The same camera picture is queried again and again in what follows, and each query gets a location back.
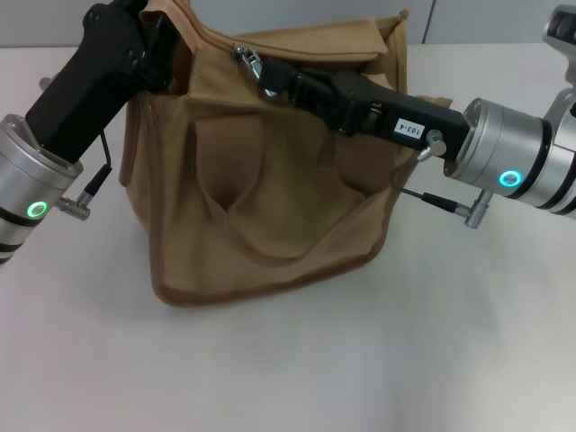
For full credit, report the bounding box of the right gripper cable with plugs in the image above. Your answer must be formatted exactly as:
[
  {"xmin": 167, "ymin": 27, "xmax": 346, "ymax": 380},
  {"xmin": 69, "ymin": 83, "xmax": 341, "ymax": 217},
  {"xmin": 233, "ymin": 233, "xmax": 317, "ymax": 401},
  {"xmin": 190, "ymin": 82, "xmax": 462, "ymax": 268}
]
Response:
[{"xmin": 389, "ymin": 128, "xmax": 494, "ymax": 230}]

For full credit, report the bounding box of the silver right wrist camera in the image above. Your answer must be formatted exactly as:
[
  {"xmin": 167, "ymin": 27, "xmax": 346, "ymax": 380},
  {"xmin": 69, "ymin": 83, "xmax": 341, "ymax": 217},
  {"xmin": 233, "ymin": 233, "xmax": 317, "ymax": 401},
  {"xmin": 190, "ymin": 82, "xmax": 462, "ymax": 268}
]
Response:
[{"xmin": 542, "ymin": 4, "xmax": 576, "ymax": 86}]

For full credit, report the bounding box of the khaki canvas food bag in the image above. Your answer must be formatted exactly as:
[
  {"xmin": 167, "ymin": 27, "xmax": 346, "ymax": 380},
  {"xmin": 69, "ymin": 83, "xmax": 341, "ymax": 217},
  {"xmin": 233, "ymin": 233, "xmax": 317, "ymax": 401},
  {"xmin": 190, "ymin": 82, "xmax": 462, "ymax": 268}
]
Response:
[{"xmin": 119, "ymin": 0, "xmax": 453, "ymax": 311}]

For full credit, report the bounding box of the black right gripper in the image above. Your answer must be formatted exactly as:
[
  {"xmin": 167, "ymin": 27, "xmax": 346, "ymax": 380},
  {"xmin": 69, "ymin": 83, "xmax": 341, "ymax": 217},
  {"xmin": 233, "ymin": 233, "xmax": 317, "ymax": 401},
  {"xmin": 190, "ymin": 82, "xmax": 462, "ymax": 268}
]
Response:
[{"xmin": 263, "ymin": 60, "xmax": 470, "ymax": 163}]

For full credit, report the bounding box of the left gripper cable with plugs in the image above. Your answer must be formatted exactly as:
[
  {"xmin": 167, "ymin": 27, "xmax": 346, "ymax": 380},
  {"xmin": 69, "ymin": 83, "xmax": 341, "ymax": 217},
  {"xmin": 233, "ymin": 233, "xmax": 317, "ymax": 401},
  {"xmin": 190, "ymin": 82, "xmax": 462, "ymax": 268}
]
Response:
[{"xmin": 56, "ymin": 129, "xmax": 113, "ymax": 218}]

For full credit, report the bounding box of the gripper cable with plugs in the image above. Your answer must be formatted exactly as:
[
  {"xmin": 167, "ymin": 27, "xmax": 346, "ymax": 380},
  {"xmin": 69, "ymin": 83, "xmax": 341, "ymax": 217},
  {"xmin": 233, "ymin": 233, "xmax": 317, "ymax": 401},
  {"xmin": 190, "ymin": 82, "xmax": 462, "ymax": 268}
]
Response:
[
  {"xmin": 56, "ymin": 129, "xmax": 113, "ymax": 218},
  {"xmin": 389, "ymin": 128, "xmax": 494, "ymax": 230}
]

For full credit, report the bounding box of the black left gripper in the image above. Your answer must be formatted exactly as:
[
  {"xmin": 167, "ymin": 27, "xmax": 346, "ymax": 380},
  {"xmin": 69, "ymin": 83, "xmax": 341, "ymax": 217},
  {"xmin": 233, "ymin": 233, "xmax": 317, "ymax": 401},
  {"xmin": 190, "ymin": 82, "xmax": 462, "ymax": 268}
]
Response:
[{"xmin": 24, "ymin": 0, "xmax": 182, "ymax": 163}]

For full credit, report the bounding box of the silver metal zipper pull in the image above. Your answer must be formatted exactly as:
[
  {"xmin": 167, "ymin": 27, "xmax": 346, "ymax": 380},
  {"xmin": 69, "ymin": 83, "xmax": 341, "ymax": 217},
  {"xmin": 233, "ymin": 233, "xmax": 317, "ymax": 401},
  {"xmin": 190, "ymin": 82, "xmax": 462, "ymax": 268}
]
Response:
[{"xmin": 231, "ymin": 42, "xmax": 283, "ymax": 100}]

